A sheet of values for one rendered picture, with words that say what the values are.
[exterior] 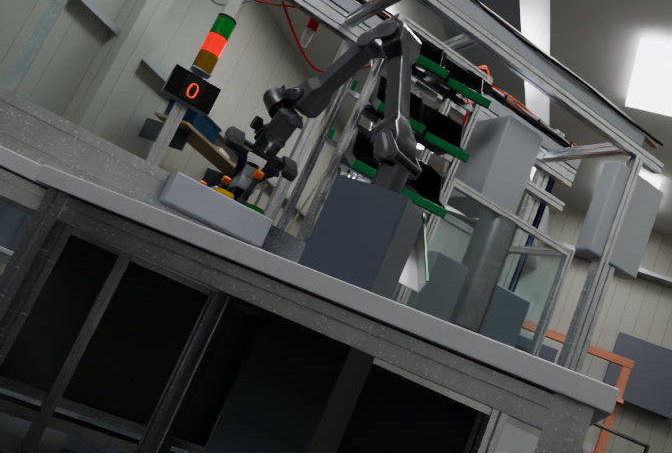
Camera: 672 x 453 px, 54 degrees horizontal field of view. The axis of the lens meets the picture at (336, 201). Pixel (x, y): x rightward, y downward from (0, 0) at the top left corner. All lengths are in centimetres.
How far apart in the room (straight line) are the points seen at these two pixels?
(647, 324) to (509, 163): 816
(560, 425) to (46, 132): 97
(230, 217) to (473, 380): 63
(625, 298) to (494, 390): 1002
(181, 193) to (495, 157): 172
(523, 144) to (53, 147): 200
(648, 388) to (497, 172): 782
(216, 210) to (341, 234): 27
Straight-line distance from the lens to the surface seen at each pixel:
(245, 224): 130
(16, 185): 124
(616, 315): 1078
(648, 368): 1037
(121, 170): 132
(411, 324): 83
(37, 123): 132
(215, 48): 169
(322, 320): 89
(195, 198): 127
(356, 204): 115
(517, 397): 84
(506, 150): 279
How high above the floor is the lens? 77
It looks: 12 degrees up
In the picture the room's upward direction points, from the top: 24 degrees clockwise
